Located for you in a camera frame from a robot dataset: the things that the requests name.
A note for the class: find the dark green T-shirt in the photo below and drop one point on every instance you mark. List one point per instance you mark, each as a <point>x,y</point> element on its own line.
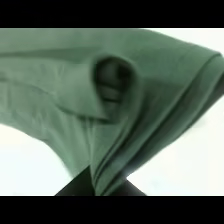
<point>66,80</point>

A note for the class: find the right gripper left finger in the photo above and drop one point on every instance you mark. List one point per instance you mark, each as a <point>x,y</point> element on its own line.
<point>78,186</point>

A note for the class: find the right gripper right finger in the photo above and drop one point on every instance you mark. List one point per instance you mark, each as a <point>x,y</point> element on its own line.
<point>128,189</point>

